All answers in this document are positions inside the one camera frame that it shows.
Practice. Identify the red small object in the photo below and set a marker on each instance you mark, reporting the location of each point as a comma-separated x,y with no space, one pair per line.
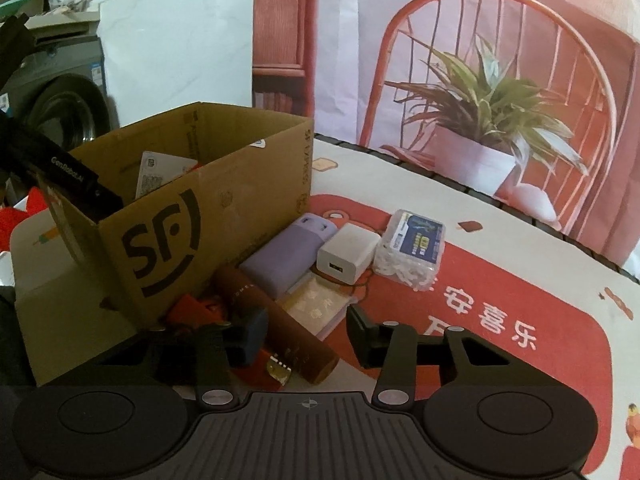
192,310

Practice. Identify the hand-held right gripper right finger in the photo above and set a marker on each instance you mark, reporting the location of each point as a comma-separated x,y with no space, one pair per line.
361,335

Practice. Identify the clear cotton swab box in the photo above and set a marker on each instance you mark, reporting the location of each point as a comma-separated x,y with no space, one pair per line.
410,250

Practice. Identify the gold patterned packet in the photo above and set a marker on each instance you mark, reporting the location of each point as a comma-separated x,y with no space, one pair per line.
312,305

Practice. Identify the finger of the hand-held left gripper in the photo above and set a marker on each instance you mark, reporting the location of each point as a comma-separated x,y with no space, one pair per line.
102,202

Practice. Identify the printed tablecloth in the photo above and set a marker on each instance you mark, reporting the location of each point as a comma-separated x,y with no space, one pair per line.
500,260

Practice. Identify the green plastic lid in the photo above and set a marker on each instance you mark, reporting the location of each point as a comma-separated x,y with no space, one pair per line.
12,9

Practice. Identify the purple power bank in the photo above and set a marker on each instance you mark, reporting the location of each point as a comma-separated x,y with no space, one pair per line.
287,255

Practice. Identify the brown cardboard box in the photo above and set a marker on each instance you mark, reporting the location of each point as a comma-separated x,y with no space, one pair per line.
165,240

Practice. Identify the grey washing machine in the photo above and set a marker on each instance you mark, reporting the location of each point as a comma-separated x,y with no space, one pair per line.
65,105

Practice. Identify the brown cylinder tube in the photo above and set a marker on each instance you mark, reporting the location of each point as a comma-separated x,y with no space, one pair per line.
280,330

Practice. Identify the wall poster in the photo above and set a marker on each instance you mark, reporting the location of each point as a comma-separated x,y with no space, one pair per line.
350,35

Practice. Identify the white shipping label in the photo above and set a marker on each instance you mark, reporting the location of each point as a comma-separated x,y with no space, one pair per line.
160,172

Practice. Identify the white charger plug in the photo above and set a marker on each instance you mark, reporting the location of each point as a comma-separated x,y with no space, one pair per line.
345,255

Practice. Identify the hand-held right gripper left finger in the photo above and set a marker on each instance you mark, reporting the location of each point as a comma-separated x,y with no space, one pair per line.
252,337

